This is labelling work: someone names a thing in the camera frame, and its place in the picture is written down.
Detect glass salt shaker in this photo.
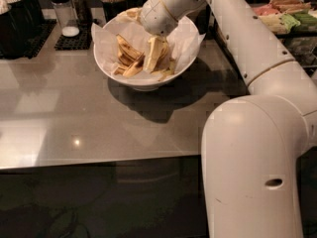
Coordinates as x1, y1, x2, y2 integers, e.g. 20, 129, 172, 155
51, 0, 79, 38

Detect black wire condiment rack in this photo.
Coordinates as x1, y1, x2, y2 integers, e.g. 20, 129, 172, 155
209, 10, 317, 77

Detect white paper liner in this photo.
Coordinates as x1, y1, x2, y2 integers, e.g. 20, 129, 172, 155
90, 7, 206, 81

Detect small black rubber mat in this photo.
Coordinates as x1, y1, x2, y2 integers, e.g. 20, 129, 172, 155
54, 25, 92, 51

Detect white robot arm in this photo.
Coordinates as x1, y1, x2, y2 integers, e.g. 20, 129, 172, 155
141, 0, 317, 238

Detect large black rubber mat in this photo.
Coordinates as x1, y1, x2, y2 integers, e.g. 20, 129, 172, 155
0, 19, 56, 60

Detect pink sweetener packets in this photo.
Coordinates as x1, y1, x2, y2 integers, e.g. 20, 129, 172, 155
253, 4, 279, 16

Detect black container with packets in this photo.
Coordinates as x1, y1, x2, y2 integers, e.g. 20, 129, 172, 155
13, 0, 46, 28

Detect green sweetener packets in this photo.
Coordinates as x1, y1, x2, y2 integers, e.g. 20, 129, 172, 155
281, 13, 317, 32

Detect right yellow banana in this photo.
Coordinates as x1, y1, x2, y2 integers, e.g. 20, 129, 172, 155
156, 42, 169, 68

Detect brown sugar packets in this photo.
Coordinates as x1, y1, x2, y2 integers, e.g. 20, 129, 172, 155
269, 0, 311, 14

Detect black container front left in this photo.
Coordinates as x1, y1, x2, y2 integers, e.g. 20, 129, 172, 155
0, 0, 32, 59

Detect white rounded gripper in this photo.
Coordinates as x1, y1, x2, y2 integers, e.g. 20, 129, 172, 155
140, 0, 178, 72

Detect white bowl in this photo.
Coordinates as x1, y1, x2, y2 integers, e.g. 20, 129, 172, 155
93, 7, 203, 92

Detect glass pepper shaker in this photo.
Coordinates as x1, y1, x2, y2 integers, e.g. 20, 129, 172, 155
72, 0, 93, 26

